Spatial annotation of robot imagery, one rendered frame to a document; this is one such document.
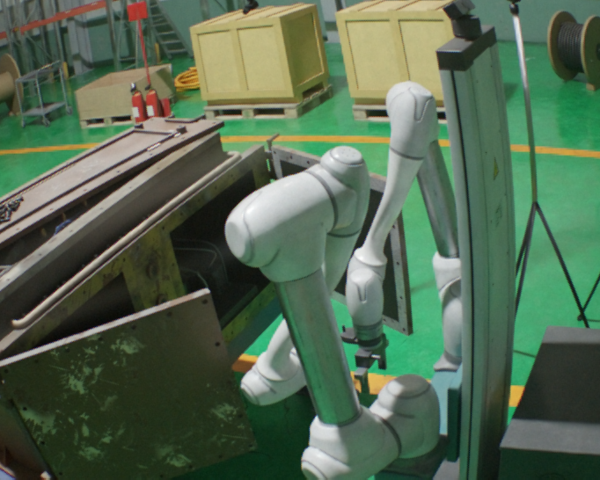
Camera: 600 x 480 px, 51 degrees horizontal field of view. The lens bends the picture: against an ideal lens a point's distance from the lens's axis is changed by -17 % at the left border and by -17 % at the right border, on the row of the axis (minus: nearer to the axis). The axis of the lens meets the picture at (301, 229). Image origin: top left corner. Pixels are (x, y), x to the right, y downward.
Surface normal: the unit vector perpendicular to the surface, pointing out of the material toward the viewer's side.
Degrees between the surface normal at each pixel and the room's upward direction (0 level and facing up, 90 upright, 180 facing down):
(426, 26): 90
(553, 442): 0
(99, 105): 90
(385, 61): 90
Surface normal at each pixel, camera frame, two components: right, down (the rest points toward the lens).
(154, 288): 0.87, 0.07
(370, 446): 0.60, -0.02
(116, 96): -0.47, 0.44
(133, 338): 0.44, 0.32
